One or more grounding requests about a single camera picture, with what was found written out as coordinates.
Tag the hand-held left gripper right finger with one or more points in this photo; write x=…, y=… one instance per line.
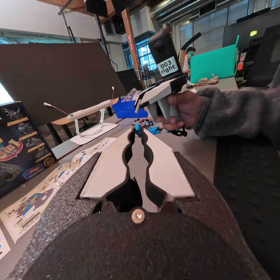
x=170, y=175

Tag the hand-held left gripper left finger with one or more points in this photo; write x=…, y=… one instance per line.
x=105, y=175

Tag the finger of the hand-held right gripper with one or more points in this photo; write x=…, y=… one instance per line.
x=139, y=102
x=157, y=91

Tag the small blue beam brick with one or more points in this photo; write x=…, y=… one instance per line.
x=138, y=129

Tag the pile of toy bricks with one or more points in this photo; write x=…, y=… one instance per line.
x=148, y=128

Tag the grey desk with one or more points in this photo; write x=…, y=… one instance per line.
x=196, y=153

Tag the person's right hand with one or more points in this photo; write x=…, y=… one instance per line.
x=188, y=109

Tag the clear plastic parts bags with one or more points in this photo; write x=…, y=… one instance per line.
x=131, y=94

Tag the blue bin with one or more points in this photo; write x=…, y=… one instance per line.
x=129, y=109

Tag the paned window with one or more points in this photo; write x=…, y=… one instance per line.
x=144, y=56

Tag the red white sign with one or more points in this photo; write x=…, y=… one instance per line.
x=130, y=42

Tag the instruction manual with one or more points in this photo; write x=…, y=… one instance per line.
x=61, y=172

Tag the wooden puzzle model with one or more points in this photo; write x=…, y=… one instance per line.
x=207, y=81

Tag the black monitor screen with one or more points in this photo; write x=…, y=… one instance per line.
x=240, y=37

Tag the black studded mat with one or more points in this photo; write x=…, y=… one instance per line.
x=251, y=196

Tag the dark partition panel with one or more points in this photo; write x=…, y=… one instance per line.
x=54, y=76

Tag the robot kit box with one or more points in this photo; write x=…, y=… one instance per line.
x=21, y=142

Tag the black mesh chair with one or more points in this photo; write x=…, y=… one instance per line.
x=262, y=61

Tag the wooden post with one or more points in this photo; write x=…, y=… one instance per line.
x=131, y=26

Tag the silver air duct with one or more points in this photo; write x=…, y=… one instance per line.
x=175, y=8

